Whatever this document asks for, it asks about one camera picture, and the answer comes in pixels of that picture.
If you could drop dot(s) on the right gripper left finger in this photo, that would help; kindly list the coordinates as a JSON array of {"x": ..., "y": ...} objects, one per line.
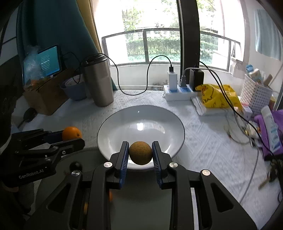
[{"x": 120, "y": 162}]

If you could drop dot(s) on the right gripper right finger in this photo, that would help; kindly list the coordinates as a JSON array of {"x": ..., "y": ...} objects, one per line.
[{"x": 161, "y": 161}]

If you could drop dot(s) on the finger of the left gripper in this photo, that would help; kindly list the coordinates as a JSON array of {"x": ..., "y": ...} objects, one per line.
[
  {"x": 60, "y": 148},
  {"x": 37, "y": 137}
]

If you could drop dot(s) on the brown round fruit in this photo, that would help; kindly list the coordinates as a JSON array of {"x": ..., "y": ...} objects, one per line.
[{"x": 140, "y": 153}]

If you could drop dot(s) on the orange fruit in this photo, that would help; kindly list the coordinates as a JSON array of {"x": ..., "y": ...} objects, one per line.
[{"x": 70, "y": 133}]

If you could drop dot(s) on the grey round placemat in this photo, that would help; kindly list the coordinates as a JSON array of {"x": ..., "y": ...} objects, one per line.
[{"x": 139, "y": 204}]

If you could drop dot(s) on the white round plate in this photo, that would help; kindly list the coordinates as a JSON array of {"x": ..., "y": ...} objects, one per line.
[{"x": 145, "y": 123}]

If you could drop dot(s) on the cardboard box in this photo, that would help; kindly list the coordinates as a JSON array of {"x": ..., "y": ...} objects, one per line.
[{"x": 49, "y": 96}]

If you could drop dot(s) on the clear plastic bag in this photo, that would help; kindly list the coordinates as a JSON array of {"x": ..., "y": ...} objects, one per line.
[{"x": 32, "y": 70}]

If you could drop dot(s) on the blue plastic bowl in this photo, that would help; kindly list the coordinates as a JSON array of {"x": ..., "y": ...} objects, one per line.
[{"x": 74, "y": 88}]

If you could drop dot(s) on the white lace tablecloth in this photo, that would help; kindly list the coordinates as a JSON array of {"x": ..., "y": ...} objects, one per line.
[{"x": 240, "y": 168}]

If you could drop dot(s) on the white tissue pack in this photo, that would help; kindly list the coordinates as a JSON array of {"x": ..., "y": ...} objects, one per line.
[{"x": 204, "y": 111}]

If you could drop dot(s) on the white power strip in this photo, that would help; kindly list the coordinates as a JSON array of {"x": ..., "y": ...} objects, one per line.
[{"x": 181, "y": 94}]

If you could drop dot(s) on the tablet with lit screen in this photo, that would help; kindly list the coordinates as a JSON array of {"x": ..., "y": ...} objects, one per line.
[{"x": 50, "y": 61}]

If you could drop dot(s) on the yellow duck plastic bag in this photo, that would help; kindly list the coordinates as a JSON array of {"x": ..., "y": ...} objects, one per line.
[{"x": 212, "y": 96}]

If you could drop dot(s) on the white charger plug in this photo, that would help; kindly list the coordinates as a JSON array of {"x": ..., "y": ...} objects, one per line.
[{"x": 172, "y": 79}]

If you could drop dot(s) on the black power adapter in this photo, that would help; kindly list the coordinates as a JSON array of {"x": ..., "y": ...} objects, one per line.
[{"x": 196, "y": 78}]

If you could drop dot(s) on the steel travel mug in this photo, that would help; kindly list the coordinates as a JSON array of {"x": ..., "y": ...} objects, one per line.
[{"x": 98, "y": 79}]

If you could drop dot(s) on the white plastic basket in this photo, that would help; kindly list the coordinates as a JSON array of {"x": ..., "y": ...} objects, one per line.
[{"x": 254, "y": 95}]

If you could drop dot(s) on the white lotion tube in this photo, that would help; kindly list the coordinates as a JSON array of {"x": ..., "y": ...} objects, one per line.
[{"x": 271, "y": 129}]

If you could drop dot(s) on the purple cloth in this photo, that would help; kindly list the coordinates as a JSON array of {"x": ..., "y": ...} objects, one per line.
[{"x": 264, "y": 136}]

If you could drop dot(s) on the light blue hanging towel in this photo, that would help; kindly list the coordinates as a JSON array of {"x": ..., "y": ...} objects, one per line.
[{"x": 267, "y": 38}]

